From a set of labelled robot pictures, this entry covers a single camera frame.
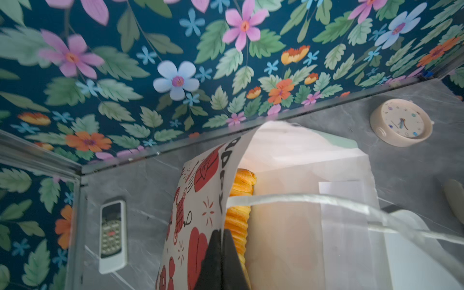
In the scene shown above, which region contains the white remote control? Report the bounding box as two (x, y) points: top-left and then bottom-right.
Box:
(99, 199), (128, 274)

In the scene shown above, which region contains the beige round alarm clock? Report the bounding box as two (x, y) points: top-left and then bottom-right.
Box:
(370, 99), (434, 147)

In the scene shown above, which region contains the white plastic tray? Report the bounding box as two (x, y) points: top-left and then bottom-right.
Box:
(443, 179), (464, 219)

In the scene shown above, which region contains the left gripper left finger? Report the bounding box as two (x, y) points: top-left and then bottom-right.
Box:
(194, 230), (222, 290)

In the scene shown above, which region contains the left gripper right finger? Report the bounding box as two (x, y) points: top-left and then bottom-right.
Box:
(222, 229), (250, 290)

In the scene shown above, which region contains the white red paper bag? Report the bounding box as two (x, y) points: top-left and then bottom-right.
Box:
(155, 122), (464, 290)

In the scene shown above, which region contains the long twisted fake bread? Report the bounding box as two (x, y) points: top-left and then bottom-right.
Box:
(225, 169), (257, 288)

